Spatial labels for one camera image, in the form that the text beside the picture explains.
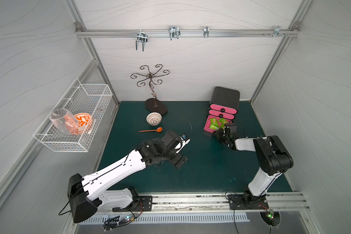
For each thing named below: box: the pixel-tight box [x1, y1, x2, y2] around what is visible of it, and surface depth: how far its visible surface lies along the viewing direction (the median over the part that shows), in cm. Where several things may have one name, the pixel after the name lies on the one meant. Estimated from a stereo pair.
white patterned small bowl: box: [146, 112, 163, 126], surface depth 109 cm
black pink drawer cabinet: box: [203, 86, 240, 134], surface depth 104 cm
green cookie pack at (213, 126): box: [209, 123, 220, 131], surface depth 103 cm
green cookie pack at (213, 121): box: [209, 117, 219, 126], surface depth 106 cm
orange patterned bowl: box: [74, 112, 94, 135], surface depth 68 cm
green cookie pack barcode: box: [218, 117, 229, 128], surface depth 106 cm
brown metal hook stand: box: [130, 63, 171, 115], surface depth 97 cm
